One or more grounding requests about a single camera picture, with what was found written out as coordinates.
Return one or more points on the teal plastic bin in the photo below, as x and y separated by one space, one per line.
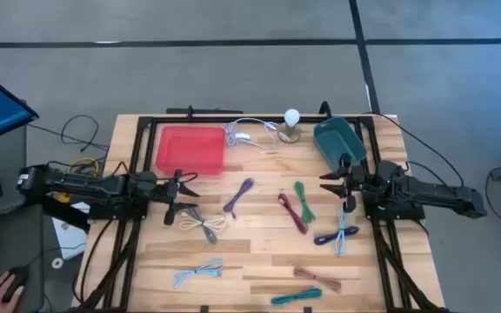
333 139

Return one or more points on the red plastic bin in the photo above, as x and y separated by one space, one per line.
189 150

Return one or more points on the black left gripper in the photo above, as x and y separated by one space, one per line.
171 191

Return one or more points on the white paper sheet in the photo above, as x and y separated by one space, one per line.
70 239

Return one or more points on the brass lamp with white bulb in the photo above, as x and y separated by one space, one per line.
291 117

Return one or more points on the grey side desk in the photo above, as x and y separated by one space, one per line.
11 235

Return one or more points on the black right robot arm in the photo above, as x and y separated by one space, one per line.
433 191

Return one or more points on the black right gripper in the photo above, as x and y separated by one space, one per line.
351 182

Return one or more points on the black computer mouse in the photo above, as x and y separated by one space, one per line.
18 276

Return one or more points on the black aluminium table frame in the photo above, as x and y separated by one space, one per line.
255 119

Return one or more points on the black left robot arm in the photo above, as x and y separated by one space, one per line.
81 184

